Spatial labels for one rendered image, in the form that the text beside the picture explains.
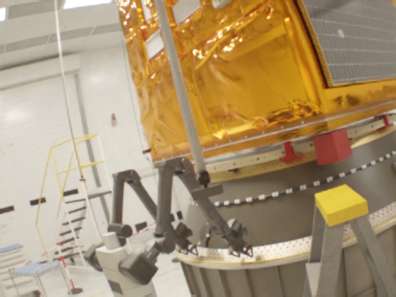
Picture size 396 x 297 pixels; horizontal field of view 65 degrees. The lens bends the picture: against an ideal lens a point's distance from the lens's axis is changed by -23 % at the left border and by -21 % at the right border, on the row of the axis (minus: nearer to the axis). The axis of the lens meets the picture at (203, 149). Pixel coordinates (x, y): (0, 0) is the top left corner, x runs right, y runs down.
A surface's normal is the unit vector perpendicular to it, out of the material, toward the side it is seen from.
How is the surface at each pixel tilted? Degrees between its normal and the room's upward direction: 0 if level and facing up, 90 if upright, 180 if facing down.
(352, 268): 90
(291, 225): 62
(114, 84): 90
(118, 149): 90
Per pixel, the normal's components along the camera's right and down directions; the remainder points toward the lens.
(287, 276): -0.40, 0.11
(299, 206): -0.40, -0.37
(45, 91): 0.51, -0.13
